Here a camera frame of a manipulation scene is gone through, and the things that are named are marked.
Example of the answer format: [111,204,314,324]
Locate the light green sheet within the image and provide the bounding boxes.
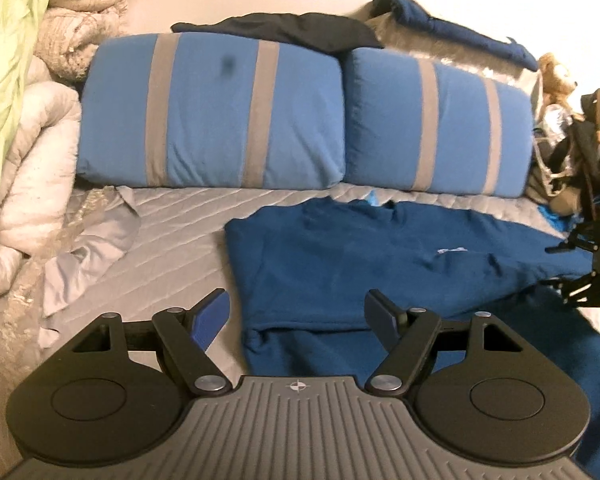
[0,0,128,218]

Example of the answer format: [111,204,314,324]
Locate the striped rope-handle tote bag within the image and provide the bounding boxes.
[525,135,571,206]

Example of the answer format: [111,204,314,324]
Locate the grey quilted bed mattress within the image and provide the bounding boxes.
[0,182,600,480]

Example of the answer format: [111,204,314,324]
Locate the clear plastic bag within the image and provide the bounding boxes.
[532,104,576,151]

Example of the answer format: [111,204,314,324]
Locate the white comforter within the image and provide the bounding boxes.
[0,57,83,303]

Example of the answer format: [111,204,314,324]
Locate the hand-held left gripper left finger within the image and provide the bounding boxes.
[72,287,233,396]

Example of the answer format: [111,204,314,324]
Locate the light blue cloth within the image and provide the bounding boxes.
[537,204,566,231]

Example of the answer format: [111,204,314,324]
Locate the stained blue grey-striped pillow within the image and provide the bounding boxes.
[75,32,346,190]

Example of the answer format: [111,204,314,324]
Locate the cream fleece blanket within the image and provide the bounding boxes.
[345,2,538,91]

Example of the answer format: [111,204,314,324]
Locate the beige teddy bear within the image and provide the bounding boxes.
[536,52,580,108]

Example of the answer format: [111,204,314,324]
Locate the cream lace bedspread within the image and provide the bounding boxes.
[0,187,126,480]

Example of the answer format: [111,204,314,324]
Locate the beige fluffy blanket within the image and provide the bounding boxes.
[32,0,131,83]

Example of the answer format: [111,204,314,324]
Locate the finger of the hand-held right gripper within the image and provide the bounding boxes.
[550,272,597,307]
[545,220,597,255]

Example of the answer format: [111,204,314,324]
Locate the black garment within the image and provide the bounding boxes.
[171,11,385,56]

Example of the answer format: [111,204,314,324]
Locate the black fabric bag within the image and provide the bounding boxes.
[550,87,600,223]

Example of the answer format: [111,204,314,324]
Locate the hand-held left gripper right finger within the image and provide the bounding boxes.
[364,289,526,396]

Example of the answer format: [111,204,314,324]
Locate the blue sweatshirt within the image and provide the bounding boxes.
[224,199,600,480]

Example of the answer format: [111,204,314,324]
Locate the grey sheet cloth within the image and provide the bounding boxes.
[40,185,142,333]

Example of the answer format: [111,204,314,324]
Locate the navy blanket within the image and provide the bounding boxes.
[369,0,540,72]

